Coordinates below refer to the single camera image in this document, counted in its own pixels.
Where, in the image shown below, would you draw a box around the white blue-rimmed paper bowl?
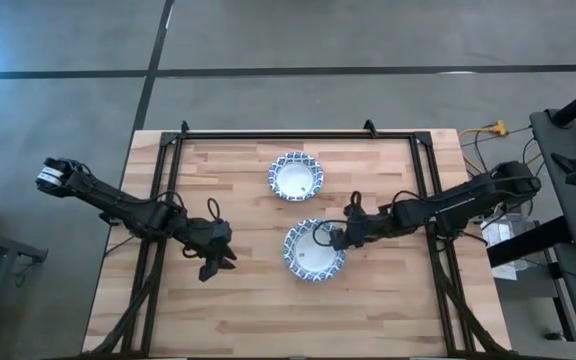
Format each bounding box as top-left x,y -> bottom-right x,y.
267,150 -> 326,203

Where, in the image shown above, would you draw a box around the white paper sheets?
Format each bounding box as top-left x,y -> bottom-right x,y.
480,214 -> 522,281

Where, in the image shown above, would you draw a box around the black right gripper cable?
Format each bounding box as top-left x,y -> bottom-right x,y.
311,218 -> 349,248

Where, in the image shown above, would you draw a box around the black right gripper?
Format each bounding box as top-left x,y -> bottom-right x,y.
328,201 -> 401,252

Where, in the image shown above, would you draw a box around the dark grey side desk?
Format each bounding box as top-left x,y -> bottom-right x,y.
485,107 -> 576,360

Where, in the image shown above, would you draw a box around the black aluminium table frame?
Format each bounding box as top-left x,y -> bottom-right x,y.
85,118 -> 514,360

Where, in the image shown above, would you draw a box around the yellow power cord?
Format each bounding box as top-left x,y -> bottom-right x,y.
457,119 -> 510,174

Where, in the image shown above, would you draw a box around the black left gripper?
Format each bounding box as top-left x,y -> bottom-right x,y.
182,217 -> 239,283

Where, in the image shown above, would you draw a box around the large white patterned paper bowl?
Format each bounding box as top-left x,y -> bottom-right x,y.
282,217 -> 348,283

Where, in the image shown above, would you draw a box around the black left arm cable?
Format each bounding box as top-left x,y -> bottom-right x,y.
205,197 -> 222,222

